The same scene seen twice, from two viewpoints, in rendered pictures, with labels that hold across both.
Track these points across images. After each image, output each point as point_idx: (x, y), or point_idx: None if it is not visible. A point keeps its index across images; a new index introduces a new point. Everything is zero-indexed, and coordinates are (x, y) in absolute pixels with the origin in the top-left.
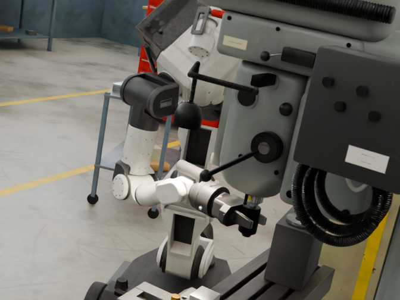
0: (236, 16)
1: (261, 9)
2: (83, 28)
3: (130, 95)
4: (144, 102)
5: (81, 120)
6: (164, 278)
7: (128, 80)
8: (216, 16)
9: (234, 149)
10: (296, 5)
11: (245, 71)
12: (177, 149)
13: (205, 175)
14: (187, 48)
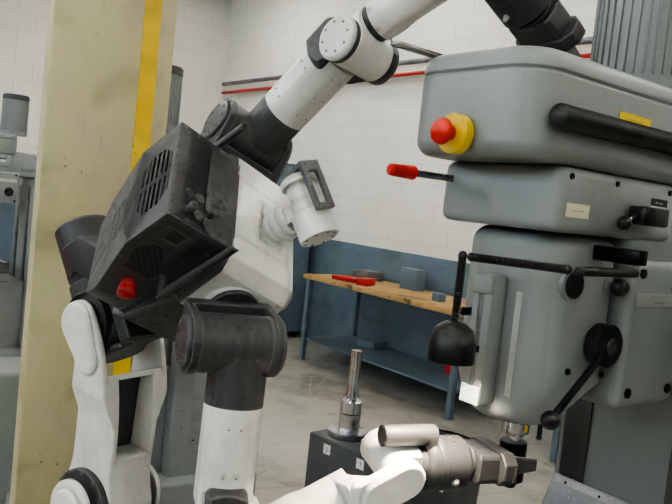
0: (577, 173)
1: (608, 159)
2: None
3: (222, 352)
4: (267, 355)
5: None
6: None
7: (202, 323)
8: (401, 174)
9: (560, 365)
10: (639, 150)
11: (568, 249)
12: None
13: (560, 419)
14: (255, 237)
